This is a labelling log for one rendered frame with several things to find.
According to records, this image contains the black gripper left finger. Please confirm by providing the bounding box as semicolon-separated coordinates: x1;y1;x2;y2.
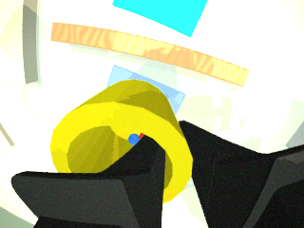
10;136;166;228

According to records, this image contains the light wooden plank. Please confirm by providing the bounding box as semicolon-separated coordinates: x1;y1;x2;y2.
50;22;250;87

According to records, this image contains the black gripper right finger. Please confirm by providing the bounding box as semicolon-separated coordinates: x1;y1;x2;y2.
179;121;304;228

